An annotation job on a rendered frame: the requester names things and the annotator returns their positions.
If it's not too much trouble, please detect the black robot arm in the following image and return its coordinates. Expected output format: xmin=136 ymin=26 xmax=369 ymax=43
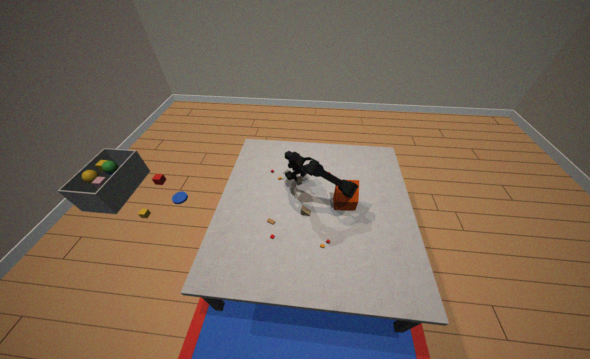
xmin=285 ymin=151 xmax=359 ymax=198

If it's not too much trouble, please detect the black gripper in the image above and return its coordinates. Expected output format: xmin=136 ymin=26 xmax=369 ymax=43
xmin=285 ymin=164 xmax=308 ymax=181

